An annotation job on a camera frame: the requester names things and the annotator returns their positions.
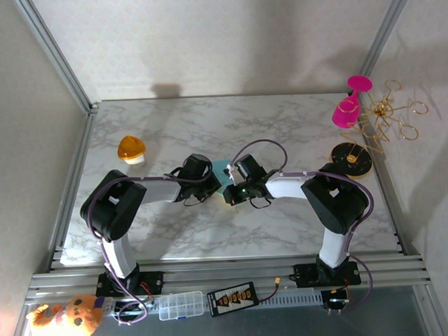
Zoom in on black charging board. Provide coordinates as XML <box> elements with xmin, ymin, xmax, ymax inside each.
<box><xmin>205</xmin><ymin>281</ymin><xmax>260</xmax><ymax>318</ymax></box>

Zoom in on orange mushroom toy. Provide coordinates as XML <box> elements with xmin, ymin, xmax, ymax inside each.
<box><xmin>116</xmin><ymin>135</ymin><xmax>148</xmax><ymax>166</ymax></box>

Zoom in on pink plastic wine glass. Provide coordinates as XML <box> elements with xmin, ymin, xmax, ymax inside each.
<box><xmin>329</xmin><ymin>74</ymin><xmax>375</xmax><ymax>131</ymax></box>

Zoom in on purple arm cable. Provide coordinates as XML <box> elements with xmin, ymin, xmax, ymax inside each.
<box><xmin>232</xmin><ymin>134</ymin><xmax>380</xmax><ymax>317</ymax></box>
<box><xmin>78</xmin><ymin>157</ymin><xmax>220</xmax><ymax>328</ymax></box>

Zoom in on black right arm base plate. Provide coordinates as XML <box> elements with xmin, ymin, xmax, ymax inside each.
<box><xmin>293</xmin><ymin>260</ymin><xmax>362</xmax><ymax>288</ymax></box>

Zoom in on aluminium side rail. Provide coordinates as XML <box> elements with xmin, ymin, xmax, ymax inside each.
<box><xmin>39</xmin><ymin>106</ymin><xmax>103</xmax><ymax>274</ymax></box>
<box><xmin>372</xmin><ymin>167</ymin><xmax>413</xmax><ymax>258</ymax></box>

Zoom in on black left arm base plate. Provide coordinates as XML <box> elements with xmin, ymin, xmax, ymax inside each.
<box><xmin>95</xmin><ymin>270</ymin><xmax>166</xmax><ymax>298</ymax></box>

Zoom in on small black electronics box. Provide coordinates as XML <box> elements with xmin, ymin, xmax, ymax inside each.
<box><xmin>320</xmin><ymin>288</ymin><xmax>352</xmax><ymax>313</ymax></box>

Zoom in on orange plush toy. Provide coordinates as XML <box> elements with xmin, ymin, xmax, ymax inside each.
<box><xmin>25</xmin><ymin>292</ymin><xmax>107</xmax><ymax>336</ymax></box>

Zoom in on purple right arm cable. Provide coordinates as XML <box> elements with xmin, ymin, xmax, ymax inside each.
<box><xmin>232</xmin><ymin>134</ymin><xmax>380</xmax><ymax>317</ymax></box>

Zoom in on aluminium frame post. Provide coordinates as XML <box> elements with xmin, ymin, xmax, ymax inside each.
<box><xmin>356</xmin><ymin>0</ymin><xmax>423</xmax><ymax>83</ymax></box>
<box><xmin>10</xmin><ymin>0</ymin><xmax>102</xmax><ymax>117</ymax></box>

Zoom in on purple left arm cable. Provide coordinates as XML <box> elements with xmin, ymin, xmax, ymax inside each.
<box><xmin>78</xmin><ymin>157</ymin><xmax>220</xmax><ymax>328</ymax></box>

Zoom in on gold wire rack black base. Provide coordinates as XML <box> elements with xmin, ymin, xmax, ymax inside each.
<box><xmin>326</xmin><ymin>77</ymin><xmax>432</xmax><ymax>181</ymax></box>

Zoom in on grey slotted cable duct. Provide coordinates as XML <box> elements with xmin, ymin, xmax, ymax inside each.
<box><xmin>257</xmin><ymin>286</ymin><xmax>325</xmax><ymax>311</ymax></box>

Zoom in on teal cloth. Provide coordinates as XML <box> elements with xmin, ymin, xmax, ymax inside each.
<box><xmin>208</xmin><ymin>158</ymin><xmax>236</xmax><ymax>198</ymax></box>

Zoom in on clear plastic organizer box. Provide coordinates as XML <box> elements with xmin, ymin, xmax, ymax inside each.
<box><xmin>157</xmin><ymin>290</ymin><xmax>205</xmax><ymax>322</ymax></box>

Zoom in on aluminium frame rails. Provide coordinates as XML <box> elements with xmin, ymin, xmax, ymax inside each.
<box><xmin>23</xmin><ymin>253</ymin><xmax>433</xmax><ymax>308</ymax></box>

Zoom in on red wire yellow connector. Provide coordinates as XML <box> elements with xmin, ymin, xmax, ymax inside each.
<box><xmin>253</xmin><ymin>277</ymin><xmax>283</xmax><ymax>305</ymax></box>

